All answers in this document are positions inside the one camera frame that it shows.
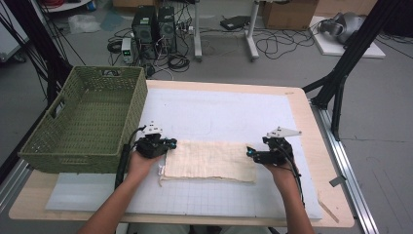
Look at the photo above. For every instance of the white cabinet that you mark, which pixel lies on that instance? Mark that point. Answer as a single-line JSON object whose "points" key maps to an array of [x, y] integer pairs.
{"points": [[9, 39]]}

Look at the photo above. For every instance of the clear plastic bag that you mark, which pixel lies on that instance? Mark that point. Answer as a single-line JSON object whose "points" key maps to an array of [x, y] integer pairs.
{"points": [[82, 24]]}

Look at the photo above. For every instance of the aluminium rail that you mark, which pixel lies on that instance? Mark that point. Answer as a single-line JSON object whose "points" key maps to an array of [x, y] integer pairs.
{"points": [[13, 185], [347, 169]]}

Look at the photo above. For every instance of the grey metal bracket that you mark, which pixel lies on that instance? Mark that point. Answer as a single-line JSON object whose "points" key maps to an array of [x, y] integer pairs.
{"points": [[337, 181]]}

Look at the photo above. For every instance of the person's left hand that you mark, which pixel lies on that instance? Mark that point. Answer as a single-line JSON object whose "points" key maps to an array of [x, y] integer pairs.
{"points": [[139, 167]]}

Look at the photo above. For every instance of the white floor board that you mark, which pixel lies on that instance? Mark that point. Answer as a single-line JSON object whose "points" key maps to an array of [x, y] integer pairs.
{"points": [[331, 48]]}

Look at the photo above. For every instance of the white bench power supply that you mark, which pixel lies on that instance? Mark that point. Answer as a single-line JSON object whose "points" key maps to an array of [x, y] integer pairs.
{"points": [[127, 50]]}

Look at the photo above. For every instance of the brown cardboard box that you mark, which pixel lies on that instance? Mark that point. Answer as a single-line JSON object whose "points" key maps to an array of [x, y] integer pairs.
{"points": [[289, 14]]}

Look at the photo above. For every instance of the grey headset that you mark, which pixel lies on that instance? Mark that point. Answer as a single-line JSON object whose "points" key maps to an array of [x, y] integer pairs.
{"points": [[344, 27]]}

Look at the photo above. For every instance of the white round table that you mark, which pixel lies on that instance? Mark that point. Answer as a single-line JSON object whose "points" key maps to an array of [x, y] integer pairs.
{"points": [[68, 6]]}

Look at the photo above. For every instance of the thin wooden stick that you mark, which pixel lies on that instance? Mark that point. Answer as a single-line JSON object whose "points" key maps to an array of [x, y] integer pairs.
{"points": [[328, 210]]}

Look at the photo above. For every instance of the teal floor sheet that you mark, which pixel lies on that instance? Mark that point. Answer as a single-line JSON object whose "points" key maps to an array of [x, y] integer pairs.
{"points": [[112, 21]]}

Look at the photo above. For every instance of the white desk frame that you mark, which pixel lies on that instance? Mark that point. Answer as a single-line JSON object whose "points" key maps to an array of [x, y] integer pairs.
{"points": [[197, 32]]}

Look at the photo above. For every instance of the black flat device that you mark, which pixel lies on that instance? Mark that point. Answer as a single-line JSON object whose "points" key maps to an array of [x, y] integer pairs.
{"points": [[235, 22]]}

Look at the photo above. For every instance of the cream patterned cloth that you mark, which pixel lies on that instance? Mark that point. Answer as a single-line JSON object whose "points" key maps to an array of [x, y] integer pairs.
{"points": [[207, 162]]}

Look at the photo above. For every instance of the person's right hand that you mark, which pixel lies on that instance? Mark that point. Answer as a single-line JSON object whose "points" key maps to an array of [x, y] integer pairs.
{"points": [[284, 175]]}

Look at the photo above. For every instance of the black metal frame stand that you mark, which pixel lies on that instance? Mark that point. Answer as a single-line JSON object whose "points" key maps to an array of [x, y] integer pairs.
{"points": [[42, 48], [350, 52]]}

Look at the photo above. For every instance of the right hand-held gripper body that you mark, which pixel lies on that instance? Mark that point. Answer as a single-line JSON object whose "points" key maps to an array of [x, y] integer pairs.
{"points": [[276, 154]]}

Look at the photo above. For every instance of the black computer tower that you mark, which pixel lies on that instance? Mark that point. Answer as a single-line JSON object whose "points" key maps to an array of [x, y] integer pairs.
{"points": [[143, 29], [167, 29]]}

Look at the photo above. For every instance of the green woven basket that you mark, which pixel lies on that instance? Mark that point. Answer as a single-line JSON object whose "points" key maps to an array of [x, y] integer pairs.
{"points": [[91, 113]]}

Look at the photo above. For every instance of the white foam mat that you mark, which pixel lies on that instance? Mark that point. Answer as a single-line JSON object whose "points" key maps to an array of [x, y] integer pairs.
{"points": [[211, 104]]}

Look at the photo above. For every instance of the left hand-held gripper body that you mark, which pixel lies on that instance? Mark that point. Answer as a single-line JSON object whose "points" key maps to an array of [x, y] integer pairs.
{"points": [[151, 146]]}

